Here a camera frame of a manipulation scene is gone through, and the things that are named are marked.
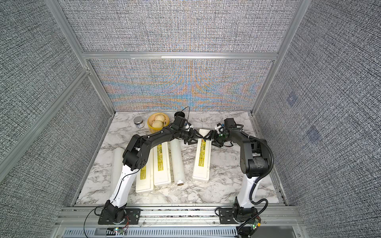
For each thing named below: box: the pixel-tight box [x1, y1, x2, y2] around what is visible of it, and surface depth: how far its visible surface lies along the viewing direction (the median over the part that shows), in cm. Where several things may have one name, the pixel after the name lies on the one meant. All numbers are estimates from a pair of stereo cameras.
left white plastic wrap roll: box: [111, 147, 125, 194], surface depth 88 cm
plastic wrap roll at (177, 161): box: [170, 138, 186, 186], surface depth 89 cm
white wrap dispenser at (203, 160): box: [192, 128, 213, 182], surface depth 87 cm
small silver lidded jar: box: [133, 116, 145, 129], surface depth 109 cm
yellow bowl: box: [147, 112, 171, 134], surface depth 112 cm
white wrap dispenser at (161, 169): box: [152, 141, 172, 186], surface depth 83 cm
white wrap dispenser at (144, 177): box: [135, 147, 154, 193], surface depth 79 cm
